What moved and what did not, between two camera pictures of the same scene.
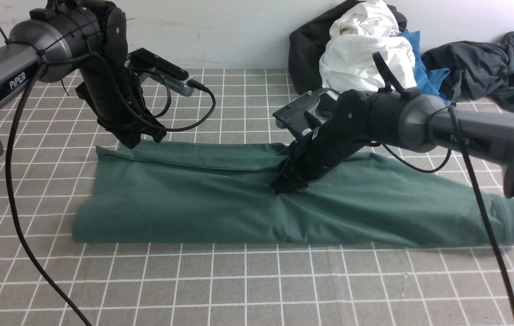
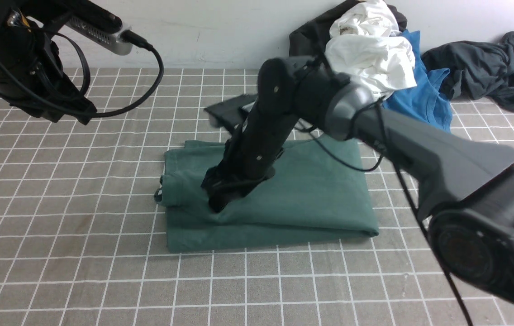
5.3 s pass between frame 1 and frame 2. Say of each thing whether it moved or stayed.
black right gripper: moved
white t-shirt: stayed
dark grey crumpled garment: stayed
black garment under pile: stayed
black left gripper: moved
